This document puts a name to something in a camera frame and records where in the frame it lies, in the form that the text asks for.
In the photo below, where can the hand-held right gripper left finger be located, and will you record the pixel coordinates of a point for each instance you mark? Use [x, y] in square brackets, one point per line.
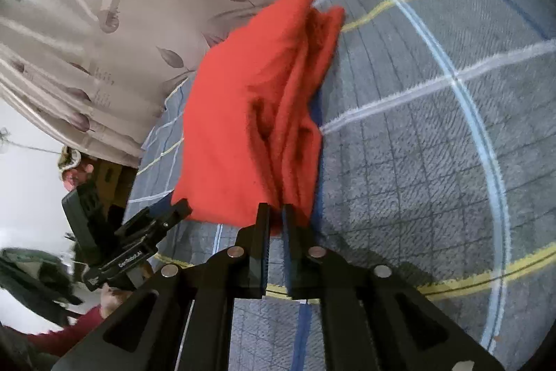
[260, 232]

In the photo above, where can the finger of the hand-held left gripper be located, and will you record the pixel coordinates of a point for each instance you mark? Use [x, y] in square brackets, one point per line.
[173, 213]

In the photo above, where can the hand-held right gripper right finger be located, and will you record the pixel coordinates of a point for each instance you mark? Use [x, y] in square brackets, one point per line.
[290, 232]

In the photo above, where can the red knit sweater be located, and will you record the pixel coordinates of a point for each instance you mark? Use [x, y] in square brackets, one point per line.
[230, 127]

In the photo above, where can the person's left forearm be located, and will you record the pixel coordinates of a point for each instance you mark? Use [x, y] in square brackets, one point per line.
[65, 338]

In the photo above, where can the person's left hand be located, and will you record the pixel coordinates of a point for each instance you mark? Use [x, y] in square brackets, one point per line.
[115, 300]

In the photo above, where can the dark wooden shelf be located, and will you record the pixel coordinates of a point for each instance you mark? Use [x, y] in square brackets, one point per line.
[114, 179]

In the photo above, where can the dark green cloth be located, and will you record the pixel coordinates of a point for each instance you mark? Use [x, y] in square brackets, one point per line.
[30, 271]

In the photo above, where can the patterned fabric item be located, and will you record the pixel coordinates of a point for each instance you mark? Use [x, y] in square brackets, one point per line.
[69, 158]

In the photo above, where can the grey-blue plaid blanket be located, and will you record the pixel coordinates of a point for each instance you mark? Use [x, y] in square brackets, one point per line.
[412, 158]

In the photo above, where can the beige leaf-print curtain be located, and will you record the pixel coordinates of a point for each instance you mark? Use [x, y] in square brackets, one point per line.
[108, 49]

